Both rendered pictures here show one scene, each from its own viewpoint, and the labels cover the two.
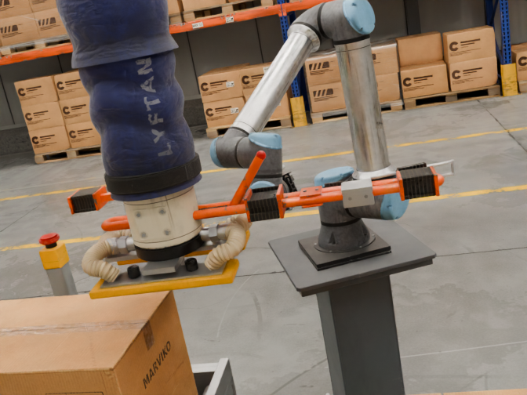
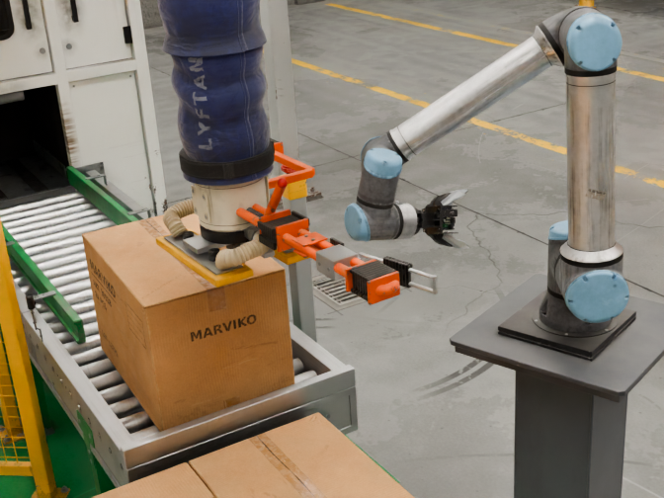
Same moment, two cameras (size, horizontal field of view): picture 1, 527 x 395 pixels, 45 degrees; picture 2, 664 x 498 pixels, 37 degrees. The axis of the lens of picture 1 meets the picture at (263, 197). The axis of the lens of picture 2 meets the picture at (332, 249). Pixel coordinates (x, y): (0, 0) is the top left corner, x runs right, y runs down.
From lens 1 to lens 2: 1.68 m
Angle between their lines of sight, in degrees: 46
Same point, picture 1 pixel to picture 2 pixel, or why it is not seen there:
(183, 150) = (224, 149)
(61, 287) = not seen: hidden behind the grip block
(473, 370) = not seen: outside the picture
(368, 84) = (586, 136)
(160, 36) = (216, 40)
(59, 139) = not seen: outside the picture
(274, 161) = (373, 189)
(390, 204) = (572, 299)
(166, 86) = (220, 86)
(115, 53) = (173, 46)
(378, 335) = (565, 452)
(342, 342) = (520, 433)
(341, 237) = (551, 311)
